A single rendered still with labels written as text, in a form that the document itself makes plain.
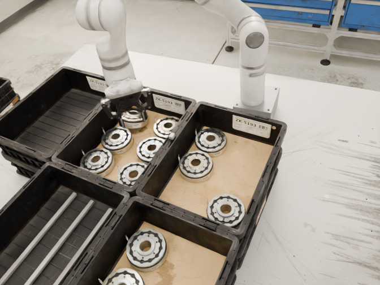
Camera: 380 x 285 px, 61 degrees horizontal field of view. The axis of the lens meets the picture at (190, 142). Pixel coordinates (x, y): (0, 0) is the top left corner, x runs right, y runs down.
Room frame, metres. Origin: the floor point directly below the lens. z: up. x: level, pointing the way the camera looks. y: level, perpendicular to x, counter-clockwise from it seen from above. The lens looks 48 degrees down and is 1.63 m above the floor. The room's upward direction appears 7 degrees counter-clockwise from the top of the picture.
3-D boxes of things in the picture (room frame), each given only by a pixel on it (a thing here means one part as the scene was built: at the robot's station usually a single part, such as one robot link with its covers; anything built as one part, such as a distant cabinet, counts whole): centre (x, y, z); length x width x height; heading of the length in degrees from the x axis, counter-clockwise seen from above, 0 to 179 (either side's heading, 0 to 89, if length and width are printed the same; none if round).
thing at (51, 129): (0.89, 0.44, 0.87); 0.40 x 0.30 x 0.11; 148
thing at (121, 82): (0.67, 0.15, 1.18); 0.11 x 0.09 x 0.06; 13
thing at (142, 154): (0.70, 0.12, 0.86); 0.10 x 0.10 x 0.01
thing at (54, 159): (0.73, 0.19, 0.92); 0.40 x 0.30 x 0.02; 148
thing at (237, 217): (0.44, -0.07, 0.86); 0.10 x 0.10 x 0.01
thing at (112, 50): (0.68, 0.14, 1.28); 0.09 x 0.07 x 0.15; 70
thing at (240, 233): (0.57, -0.07, 0.92); 0.40 x 0.30 x 0.02; 148
